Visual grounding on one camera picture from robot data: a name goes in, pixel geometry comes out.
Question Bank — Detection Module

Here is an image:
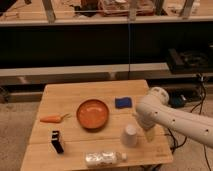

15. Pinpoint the black stapler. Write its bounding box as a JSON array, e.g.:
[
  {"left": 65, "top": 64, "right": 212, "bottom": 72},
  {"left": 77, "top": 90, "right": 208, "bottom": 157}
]
[{"left": 51, "top": 130, "right": 64, "bottom": 154}]

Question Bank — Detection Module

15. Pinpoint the orange round bowl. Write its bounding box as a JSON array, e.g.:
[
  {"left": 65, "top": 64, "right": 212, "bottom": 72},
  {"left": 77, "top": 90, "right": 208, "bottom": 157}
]
[{"left": 76, "top": 99, "right": 109, "bottom": 130}]

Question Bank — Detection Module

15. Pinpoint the blue eraser block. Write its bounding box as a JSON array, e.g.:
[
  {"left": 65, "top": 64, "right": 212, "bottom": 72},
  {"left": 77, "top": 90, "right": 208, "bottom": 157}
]
[{"left": 115, "top": 97, "right": 132, "bottom": 109}]

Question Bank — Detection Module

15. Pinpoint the clear plastic bottle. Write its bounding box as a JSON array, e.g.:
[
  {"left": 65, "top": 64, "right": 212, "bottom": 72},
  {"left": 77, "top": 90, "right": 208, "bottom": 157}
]
[{"left": 85, "top": 151, "right": 127, "bottom": 167}]

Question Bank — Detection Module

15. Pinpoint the black floor cable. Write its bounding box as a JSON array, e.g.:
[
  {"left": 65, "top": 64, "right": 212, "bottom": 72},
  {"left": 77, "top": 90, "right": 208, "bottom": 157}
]
[{"left": 165, "top": 74, "right": 213, "bottom": 171}]

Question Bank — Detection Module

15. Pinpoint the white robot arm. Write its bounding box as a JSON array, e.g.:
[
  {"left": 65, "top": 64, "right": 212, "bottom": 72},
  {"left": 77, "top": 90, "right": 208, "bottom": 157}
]
[{"left": 135, "top": 87, "right": 213, "bottom": 148}]

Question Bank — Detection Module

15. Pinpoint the wooden table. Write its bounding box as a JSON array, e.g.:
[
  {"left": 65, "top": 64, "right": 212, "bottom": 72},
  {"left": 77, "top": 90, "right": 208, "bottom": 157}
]
[{"left": 21, "top": 80, "right": 173, "bottom": 171}]

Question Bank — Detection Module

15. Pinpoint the long metal shelf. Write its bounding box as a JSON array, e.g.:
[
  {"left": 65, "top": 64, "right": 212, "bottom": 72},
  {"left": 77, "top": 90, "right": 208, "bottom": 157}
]
[{"left": 0, "top": 63, "right": 171, "bottom": 86}]

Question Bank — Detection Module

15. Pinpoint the black box on shelf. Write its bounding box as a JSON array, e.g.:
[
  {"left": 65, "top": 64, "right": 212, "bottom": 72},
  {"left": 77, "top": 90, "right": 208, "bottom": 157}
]
[{"left": 166, "top": 49, "right": 213, "bottom": 74}]

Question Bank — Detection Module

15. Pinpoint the orange carrot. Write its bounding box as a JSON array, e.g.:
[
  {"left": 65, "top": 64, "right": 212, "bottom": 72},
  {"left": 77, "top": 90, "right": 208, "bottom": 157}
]
[{"left": 40, "top": 114, "right": 70, "bottom": 123}]

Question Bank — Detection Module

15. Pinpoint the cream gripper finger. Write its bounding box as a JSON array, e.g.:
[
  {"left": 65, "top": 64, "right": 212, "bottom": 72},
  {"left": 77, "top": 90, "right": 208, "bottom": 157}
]
[{"left": 144, "top": 127, "right": 155, "bottom": 142}]

